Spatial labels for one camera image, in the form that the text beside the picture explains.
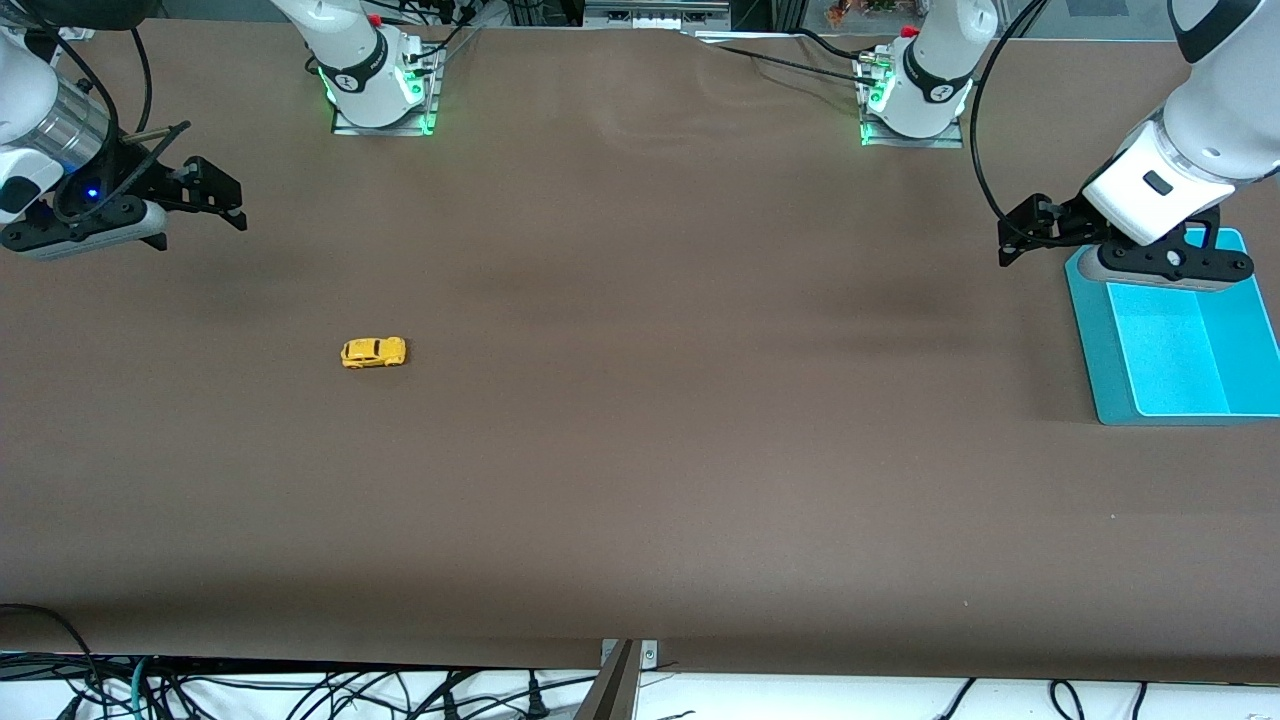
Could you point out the yellow beetle toy car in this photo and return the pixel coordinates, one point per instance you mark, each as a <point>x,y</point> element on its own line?
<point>372,352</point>

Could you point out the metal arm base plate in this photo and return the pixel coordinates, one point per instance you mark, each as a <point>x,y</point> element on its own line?
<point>425,95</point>
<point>915,143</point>

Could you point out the silver metal clamp plate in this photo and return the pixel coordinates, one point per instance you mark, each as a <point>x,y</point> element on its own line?
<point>650,655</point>

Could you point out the teal plastic bin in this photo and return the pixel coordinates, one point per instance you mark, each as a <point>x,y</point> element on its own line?
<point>1180,360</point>

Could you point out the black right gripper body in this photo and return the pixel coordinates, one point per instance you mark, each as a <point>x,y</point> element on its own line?
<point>150,180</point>

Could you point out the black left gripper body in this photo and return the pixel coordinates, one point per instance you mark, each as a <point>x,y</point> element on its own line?
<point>1066,221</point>

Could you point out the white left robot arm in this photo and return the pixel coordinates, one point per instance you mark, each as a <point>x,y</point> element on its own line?
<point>1220,110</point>

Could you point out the grey device box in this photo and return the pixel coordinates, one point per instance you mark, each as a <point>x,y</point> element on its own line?
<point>655,12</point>

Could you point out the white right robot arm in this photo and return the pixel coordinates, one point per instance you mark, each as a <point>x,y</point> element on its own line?
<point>360,60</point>

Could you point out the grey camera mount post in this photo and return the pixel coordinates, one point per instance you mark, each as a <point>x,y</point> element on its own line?
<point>610,695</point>

